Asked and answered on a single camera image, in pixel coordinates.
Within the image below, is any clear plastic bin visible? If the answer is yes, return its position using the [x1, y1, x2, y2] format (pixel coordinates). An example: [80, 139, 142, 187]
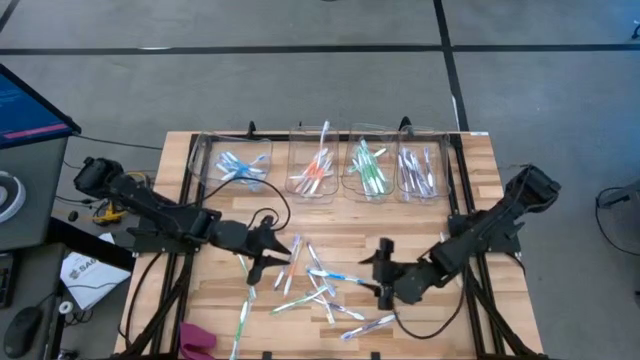
[284, 125, 341, 205]
[338, 122, 400, 204]
[187, 131, 275, 195]
[394, 124, 453, 205]

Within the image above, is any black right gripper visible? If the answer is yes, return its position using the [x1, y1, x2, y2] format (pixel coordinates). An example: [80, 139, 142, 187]
[357, 238, 402, 311]

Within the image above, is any black keyboard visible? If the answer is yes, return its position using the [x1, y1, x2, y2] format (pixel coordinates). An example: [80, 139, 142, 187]
[0, 252, 17, 309]

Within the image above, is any black monitor cable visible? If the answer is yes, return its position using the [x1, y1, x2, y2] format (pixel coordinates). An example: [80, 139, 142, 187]
[72, 132, 165, 151]

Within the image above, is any green toothbrush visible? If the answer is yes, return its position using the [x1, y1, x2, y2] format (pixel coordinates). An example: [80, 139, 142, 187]
[358, 138, 384, 186]
[348, 157, 374, 190]
[269, 287, 330, 316]
[353, 164, 381, 197]
[237, 254, 258, 301]
[355, 149, 379, 194]
[362, 159, 391, 195]
[348, 148, 388, 171]
[368, 167, 388, 197]
[228, 298, 250, 360]
[360, 147, 386, 195]

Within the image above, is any magenta cloth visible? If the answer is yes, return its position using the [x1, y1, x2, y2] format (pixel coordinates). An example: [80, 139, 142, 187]
[178, 321, 219, 360]

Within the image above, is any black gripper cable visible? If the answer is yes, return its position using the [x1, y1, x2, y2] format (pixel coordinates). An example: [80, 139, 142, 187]
[199, 177, 293, 234]
[393, 269, 470, 341]

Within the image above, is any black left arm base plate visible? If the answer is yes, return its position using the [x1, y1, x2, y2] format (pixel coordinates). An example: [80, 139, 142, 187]
[126, 219, 205, 254]

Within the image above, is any black desk beam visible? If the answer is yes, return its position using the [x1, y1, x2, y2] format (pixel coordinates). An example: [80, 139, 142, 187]
[44, 217, 136, 274]

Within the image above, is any black computer mouse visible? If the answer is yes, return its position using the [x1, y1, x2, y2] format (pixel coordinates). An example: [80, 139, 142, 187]
[2, 305, 45, 359]

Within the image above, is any grey stand foot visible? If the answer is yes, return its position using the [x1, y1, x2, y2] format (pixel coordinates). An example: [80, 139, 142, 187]
[597, 179, 640, 209]

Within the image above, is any computer monitor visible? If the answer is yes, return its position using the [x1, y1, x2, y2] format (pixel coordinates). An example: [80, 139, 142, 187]
[0, 63, 83, 150]

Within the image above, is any grey desk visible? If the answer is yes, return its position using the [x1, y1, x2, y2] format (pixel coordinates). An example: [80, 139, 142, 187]
[0, 137, 70, 252]

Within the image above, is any white round device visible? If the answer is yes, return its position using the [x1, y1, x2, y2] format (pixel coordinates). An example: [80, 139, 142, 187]
[0, 170, 28, 225]

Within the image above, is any yellow clamp tool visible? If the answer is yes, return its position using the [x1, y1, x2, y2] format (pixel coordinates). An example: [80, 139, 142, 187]
[92, 207, 122, 225]

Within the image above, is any black power cable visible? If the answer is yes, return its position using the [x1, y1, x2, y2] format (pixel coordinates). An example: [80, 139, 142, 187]
[123, 252, 166, 349]

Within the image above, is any black floor cable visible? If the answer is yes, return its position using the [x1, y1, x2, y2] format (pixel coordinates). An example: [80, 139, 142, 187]
[593, 187, 640, 256]

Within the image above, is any white printed booklet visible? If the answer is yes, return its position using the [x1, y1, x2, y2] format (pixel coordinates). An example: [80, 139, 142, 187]
[59, 251, 132, 311]

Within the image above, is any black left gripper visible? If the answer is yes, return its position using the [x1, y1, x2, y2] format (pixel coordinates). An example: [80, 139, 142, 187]
[244, 215, 292, 286]

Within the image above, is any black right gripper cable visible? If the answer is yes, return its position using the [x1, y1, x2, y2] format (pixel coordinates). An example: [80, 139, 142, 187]
[393, 269, 470, 341]

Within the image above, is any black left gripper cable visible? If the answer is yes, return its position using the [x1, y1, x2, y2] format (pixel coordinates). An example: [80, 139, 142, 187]
[199, 177, 293, 234]

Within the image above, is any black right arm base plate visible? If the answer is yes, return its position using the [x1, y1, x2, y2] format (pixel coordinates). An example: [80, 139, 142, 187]
[448, 212, 522, 254]

